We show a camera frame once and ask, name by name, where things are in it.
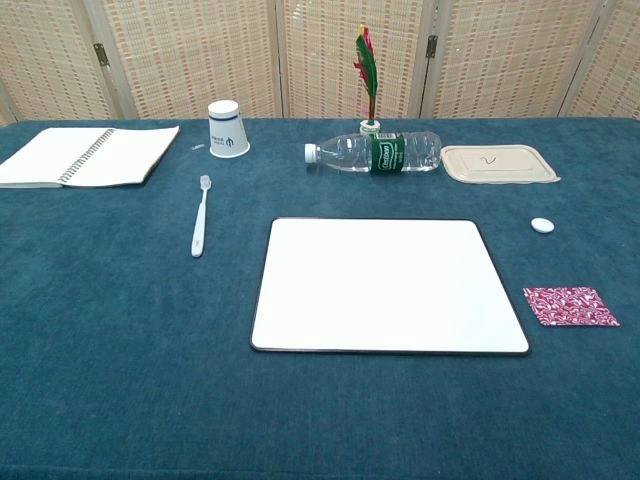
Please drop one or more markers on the white upturned paper cup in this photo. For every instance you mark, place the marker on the white upturned paper cup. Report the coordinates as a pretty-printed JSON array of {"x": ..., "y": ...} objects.
[{"x": 227, "y": 132}]

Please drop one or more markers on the brass screen hinge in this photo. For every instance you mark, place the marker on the brass screen hinge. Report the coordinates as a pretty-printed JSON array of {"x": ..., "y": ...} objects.
[
  {"x": 432, "y": 46},
  {"x": 102, "y": 55}
]

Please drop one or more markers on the white toothbrush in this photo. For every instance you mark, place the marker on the white toothbrush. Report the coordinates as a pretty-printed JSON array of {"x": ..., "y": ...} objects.
[{"x": 199, "y": 230}]

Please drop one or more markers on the beige food container lid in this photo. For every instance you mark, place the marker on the beige food container lid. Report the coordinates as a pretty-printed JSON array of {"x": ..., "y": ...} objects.
[{"x": 500, "y": 167}]

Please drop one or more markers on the white board black frame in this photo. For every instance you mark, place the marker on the white board black frame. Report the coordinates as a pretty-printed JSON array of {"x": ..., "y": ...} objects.
[{"x": 385, "y": 285}]

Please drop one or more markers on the woven folding screen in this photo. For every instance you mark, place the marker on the woven folding screen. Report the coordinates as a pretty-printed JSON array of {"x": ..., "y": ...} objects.
[{"x": 200, "y": 55}]

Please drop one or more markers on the dark blue tablecloth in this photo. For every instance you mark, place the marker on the dark blue tablecloth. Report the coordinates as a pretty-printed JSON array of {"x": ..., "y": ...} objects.
[{"x": 125, "y": 325}]

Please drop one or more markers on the open spiral notebook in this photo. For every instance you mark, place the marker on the open spiral notebook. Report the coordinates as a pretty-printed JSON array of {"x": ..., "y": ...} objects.
[{"x": 120, "y": 155}]

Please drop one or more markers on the red green feather shuttlecock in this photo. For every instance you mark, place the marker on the red green feather shuttlecock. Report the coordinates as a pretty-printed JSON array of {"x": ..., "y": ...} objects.
[{"x": 367, "y": 60}]

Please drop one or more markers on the clear plastic water bottle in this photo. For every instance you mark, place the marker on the clear plastic water bottle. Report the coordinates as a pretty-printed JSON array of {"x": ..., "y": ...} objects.
[{"x": 350, "y": 152}]

